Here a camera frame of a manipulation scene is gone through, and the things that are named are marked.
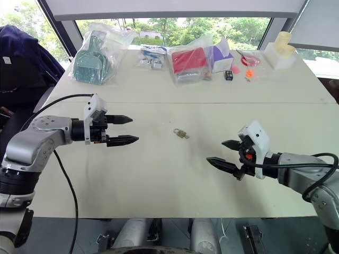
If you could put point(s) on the white foam block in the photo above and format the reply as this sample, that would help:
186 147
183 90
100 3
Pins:
280 62

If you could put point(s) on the green dustpan in bag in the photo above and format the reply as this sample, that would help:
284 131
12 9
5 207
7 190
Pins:
119 45

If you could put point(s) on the clear bag with red pack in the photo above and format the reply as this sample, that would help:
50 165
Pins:
188 61

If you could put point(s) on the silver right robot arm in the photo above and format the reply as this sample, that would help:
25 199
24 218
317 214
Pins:
304 169

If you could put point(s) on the dark blue jacket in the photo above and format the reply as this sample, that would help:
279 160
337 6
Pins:
23 61

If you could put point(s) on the black metal bracket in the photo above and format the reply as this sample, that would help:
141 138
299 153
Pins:
254 239
104 242

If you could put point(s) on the silver robot leg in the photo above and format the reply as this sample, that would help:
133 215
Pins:
204 235
131 232

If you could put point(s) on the pale yellow pipe fitting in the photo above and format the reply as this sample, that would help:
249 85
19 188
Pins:
284 45

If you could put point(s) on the small orange object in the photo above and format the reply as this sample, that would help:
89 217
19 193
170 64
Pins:
249 73

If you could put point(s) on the purple white tissue box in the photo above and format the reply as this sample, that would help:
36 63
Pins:
222 61

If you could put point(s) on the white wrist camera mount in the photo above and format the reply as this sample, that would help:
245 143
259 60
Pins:
93 105
260 143

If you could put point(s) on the small pink object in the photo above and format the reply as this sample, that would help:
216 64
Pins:
236 70

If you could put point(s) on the small black cube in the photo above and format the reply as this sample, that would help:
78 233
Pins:
229 74

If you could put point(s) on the dark rounded robot torso edge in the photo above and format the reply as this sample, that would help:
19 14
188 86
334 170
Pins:
151 250

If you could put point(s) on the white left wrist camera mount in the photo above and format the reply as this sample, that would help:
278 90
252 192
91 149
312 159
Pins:
93 105

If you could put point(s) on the small brass padlock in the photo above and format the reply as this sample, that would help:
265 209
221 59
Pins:
180 133

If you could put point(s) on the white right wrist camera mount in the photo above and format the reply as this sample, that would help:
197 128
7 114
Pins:
260 143

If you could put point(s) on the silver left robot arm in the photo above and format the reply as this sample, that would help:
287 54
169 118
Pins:
31 148

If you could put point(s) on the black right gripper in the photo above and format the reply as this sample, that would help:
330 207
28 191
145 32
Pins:
247 161

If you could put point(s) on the teal dustpan and brush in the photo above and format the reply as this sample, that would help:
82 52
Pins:
90 66

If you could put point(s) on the blue white packet bag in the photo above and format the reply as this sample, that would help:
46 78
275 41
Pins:
153 56

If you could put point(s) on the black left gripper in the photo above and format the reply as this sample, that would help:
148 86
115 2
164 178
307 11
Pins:
98 131

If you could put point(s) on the small brown trinket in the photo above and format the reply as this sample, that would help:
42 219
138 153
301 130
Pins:
207 75

